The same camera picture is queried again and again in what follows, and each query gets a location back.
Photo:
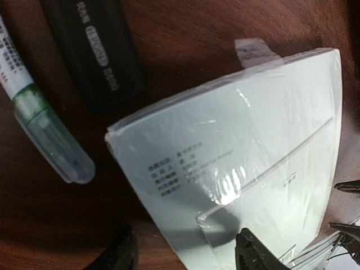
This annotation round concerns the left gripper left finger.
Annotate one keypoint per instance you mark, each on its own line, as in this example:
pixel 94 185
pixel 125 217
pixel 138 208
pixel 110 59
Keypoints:
pixel 122 252

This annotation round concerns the grey notebook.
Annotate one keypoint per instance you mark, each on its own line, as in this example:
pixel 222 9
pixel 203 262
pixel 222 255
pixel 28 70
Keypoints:
pixel 255 149

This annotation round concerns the pink cap black highlighter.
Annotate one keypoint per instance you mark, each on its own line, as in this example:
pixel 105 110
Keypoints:
pixel 94 40

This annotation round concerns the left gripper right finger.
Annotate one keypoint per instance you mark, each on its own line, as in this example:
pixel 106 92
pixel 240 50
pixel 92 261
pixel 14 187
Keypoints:
pixel 251 254

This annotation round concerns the aluminium front rail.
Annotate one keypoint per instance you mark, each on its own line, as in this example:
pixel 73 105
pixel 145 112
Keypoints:
pixel 340 250

